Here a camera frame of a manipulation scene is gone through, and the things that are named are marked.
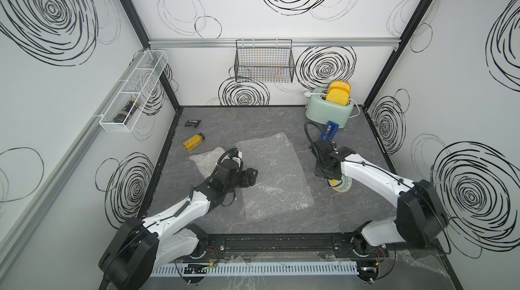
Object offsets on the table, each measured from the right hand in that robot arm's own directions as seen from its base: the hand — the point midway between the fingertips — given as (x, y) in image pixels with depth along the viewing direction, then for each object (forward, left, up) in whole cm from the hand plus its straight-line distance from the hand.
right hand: (324, 173), depth 86 cm
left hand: (-2, +31, +2) cm, 31 cm away
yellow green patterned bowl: (-11, -2, +12) cm, 16 cm away
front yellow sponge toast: (+34, -9, +13) cm, 38 cm away
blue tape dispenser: (+25, -8, 0) cm, 26 cm away
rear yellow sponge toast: (+41, -12, +15) cm, 45 cm away
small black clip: (+31, +66, -4) cm, 73 cm away
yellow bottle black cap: (+16, +62, -2) cm, 64 cm away
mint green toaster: (+33, -2, +5) cm, 34 cm away
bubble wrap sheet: (-4, +18, -6) cm, 20 cm away
